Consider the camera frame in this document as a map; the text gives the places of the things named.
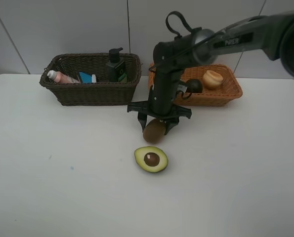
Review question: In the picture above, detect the black whiteboard eraser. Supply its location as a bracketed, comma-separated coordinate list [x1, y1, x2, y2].
[78, 72, 92, 83]

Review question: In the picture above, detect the orange peach fruit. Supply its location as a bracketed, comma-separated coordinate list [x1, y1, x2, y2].
[202, 70, 223, 90]

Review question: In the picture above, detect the orange wicker basket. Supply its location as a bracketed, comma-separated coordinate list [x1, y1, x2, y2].
[148, 61, 243, 107]

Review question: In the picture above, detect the dark green pump bottle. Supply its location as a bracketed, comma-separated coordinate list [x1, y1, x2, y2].
[106, 47, 127, 83]

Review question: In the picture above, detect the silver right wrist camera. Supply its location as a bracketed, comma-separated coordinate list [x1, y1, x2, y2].
[176, 82, 188, 94]

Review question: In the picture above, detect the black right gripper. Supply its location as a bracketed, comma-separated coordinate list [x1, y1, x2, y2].
[127, 100, 192, 135]

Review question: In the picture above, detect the dark purple mangosteen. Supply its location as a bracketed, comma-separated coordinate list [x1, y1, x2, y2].
[186, 79, 203, 93]

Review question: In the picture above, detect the dark brown wicker basket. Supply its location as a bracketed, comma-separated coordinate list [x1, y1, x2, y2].
[40, 53, 141, 106]

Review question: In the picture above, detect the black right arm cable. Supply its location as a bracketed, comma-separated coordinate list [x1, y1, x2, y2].
[148, 10, 226, 99]

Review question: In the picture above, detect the white red marker pen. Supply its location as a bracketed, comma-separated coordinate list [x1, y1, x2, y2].
[91, 74, 97, 83]

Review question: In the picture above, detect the half avocado with pit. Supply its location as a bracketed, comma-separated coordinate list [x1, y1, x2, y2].
[134, 146, 168, 173]

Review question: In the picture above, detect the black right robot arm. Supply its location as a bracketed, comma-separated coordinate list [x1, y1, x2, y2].
[127, 11, 294, 131]

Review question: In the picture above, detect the brown kiwi fruit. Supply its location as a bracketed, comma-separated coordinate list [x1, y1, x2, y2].
[143, 118, 166, 144]

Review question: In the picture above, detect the pink liquid bottle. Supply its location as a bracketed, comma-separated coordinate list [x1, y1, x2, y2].
[47, 70, 80, 84]

